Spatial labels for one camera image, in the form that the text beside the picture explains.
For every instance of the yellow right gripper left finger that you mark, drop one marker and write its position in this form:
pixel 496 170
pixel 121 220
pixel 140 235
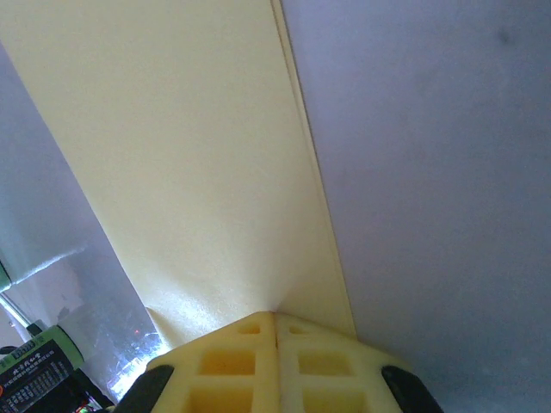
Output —
pixel 224 374

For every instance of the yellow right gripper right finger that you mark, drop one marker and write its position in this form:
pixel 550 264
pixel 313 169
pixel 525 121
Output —
pixel 336 374

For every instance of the yellow paper sheet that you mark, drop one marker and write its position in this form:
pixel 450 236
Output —
pixel 172 150

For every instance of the green can with label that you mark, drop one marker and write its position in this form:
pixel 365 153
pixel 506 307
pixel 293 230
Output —
pixel 39 370

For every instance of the mint green zip case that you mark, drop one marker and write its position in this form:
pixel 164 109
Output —
pixel 2 275

